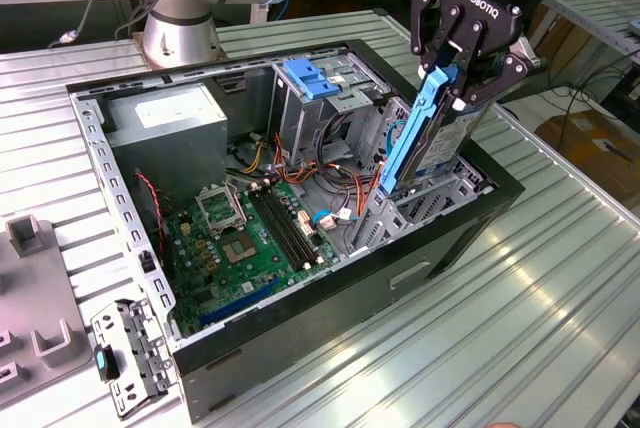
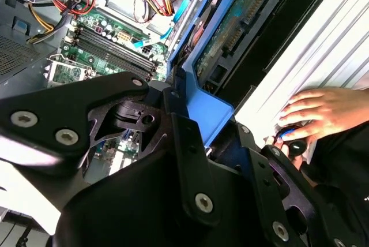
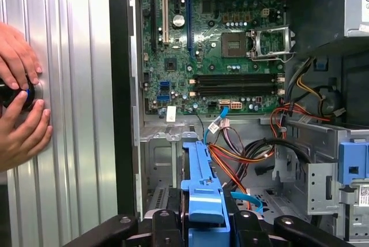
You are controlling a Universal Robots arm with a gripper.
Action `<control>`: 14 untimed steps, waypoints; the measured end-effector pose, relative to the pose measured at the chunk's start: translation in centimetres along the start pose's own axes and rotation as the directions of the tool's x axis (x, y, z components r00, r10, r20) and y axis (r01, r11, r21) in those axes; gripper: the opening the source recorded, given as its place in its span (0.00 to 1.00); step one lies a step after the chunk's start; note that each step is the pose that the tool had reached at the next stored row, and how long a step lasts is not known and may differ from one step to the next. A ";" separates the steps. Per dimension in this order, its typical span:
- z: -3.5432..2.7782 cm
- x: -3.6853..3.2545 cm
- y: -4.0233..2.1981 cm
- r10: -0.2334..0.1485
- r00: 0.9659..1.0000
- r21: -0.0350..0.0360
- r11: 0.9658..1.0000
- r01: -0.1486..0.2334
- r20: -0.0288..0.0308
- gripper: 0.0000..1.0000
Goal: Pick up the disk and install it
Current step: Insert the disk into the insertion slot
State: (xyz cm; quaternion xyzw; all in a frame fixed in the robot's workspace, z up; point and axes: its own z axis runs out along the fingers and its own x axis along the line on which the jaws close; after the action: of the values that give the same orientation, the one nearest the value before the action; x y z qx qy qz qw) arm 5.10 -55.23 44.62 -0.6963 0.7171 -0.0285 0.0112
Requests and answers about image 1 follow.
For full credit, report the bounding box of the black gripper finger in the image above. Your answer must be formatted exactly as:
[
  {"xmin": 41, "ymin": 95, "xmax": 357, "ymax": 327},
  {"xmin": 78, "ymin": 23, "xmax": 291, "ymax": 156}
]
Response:
[
  {"xmin": 410, "ymin": 0, "xmax": 467, "ymax": 75},
  {"xmin": 449, "ymin": 21, "xmax": 538, "ymax": 111}
]

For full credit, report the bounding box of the hard disk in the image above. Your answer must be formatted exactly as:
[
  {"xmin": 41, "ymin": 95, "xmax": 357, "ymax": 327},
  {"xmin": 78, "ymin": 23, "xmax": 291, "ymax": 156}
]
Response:
[{"xmin": 375, "ymin": 65, "xmax": 496, "ymax": 200}]

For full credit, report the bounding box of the blue data wire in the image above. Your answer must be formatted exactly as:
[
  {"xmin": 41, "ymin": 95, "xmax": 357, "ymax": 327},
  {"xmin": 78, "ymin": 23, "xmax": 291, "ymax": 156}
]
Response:
[{"xmin": 310, "ymin": 116, "xmax": 412, "ymax": 225}]

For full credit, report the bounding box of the orange power wire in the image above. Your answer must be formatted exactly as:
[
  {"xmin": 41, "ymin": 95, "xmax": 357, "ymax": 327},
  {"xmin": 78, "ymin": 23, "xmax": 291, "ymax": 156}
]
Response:
[{"xmin": 349, "ymin": 160, "xmax": 386, "ymax": 222}]

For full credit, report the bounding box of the grey metal disk bay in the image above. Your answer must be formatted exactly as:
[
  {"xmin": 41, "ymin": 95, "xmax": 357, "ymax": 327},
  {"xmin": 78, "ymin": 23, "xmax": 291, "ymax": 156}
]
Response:
[{"xmin": 344, "ymin": 95, "xmax": 496, "ymax": 257}]

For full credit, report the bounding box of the metal slat side table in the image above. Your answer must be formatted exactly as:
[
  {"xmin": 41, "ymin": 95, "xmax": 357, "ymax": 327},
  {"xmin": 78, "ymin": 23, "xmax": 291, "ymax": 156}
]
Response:
[{"xmin": 542, "ymin": 0, "xmax": 640, "ymax": 94}]

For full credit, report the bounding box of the brown cardboard box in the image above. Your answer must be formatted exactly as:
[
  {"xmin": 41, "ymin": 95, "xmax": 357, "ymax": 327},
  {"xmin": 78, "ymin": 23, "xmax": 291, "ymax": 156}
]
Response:
[{"xmin": 534, "ymin": 107, "xmax": 640, "ymax": 204}]

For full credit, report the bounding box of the blue plastic drive latch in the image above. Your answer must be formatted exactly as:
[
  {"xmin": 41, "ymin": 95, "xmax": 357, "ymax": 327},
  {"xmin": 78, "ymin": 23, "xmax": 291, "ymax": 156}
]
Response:
[{"xmin": 282, "ymin": 58, "xmax": 342, "ymax": 102}]

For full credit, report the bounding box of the grey metal drive cage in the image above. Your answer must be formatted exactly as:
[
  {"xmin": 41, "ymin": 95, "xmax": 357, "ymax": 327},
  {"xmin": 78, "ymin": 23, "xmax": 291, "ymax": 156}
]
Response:
[{"xmin": 267, "ymin": 50, "xmax": 396, "ymax": 169}]

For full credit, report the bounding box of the black RAM slot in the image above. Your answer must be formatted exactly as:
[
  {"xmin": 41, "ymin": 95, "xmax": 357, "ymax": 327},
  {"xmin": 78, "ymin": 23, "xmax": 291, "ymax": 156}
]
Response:
[
  {"xmin": 262, "ymin": 183, "xmax": 321, "ymax": 265},
  {"xmin": 248, "ymin": 188, "xmax": 307, "ymax": 273}
]

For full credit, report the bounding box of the grey power supply unit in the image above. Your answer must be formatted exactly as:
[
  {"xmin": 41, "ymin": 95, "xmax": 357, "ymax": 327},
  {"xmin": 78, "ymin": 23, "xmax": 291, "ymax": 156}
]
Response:
[{"xmin": 102, "ymin": 82, "xmax": 231, "ymax": 204}]

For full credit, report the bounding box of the metal socket cover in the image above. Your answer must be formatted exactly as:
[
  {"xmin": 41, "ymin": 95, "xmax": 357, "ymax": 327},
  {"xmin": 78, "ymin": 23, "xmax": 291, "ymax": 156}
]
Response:
[{"xmin": 194, "ymin": 185, "xmax": 250, "ymax": 239}]

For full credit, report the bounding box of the CPU socket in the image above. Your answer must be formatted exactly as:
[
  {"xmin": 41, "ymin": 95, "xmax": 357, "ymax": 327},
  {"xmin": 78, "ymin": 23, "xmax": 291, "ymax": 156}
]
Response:
[{"xmin": 219, "ymin": 231, "xmax": 261, "ymax": 267}]

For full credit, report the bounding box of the green motherboard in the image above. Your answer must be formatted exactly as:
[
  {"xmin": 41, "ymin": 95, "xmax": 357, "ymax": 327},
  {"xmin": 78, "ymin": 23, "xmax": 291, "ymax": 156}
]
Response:
[{"xmin": 162, "ymin": 180, "xmax": 346, "ymax": 339}]

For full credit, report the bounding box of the black open PC case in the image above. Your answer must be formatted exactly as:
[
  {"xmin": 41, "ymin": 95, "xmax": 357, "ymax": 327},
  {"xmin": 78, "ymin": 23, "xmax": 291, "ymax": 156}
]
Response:
[{"xmin": 64, "ymin": 37, "xmax": 526, "ymax": 424}]

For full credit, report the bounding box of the black case fan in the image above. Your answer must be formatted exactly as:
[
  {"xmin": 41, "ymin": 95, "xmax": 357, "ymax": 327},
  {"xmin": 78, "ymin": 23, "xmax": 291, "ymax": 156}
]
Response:
[{"xmin": 133, "ymin": 172, "xmax": 176, "ymax": 279}]

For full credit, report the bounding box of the blue expansion slot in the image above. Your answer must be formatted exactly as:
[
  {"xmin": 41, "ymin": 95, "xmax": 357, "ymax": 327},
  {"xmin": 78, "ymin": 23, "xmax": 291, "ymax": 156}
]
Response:
[{"xmin": 199, "ymin": 280, "xmax": 281, "ymax": 328}]

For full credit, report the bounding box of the black latch blue tab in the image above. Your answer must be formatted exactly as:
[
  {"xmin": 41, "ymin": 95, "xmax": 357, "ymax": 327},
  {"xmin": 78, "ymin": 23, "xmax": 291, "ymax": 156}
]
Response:
[{"xmin": 92, "ymin": 342, "xmax": 121, "ymax": 382}]

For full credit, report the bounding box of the grey parts rack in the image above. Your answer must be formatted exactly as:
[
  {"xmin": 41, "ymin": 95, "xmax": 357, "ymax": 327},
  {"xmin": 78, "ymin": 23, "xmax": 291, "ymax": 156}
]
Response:
[{"xmin": 0, "ymin": 212, "xmax": 96, "ymax": 409}]

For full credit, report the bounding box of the black wire bundle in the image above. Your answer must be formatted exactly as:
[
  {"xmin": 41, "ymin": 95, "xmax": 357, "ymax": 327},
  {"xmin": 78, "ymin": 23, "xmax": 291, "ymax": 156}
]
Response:
[{"xmin": 314, "ymin": 110, "xmax": 364, "ymax": 194}]

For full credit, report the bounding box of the orange yellow wire bundle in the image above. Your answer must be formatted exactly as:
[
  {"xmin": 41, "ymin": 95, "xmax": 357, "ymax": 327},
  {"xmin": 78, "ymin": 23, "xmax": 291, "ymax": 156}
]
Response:
[{"xmin": 227, "ymin": 130, "xmax": 361, "ymax": 199}]

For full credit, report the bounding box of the red black fan wire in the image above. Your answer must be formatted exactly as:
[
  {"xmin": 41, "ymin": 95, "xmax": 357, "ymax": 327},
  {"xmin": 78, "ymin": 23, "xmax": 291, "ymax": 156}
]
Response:
[{"xmin": 133, "ymin": 171, "xmax": 169, "ymax": 254}]

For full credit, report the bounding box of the hinged metal slot bracket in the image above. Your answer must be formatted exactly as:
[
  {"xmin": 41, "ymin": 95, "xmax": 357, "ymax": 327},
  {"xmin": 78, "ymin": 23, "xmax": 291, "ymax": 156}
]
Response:
[{"xmin": 89, "ymin": 297, "xmax": 181, "ymax": 422}]

